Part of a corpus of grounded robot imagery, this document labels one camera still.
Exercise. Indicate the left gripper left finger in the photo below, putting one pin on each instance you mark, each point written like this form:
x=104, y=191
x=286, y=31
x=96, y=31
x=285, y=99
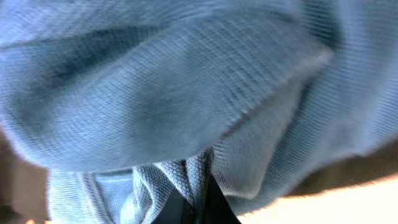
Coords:
x=177, y=210

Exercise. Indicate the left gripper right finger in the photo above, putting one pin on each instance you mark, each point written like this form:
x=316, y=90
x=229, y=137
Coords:
x=216, y=209

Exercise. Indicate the blue t-shirt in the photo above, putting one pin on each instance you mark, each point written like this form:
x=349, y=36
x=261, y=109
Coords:
x=123, y=102

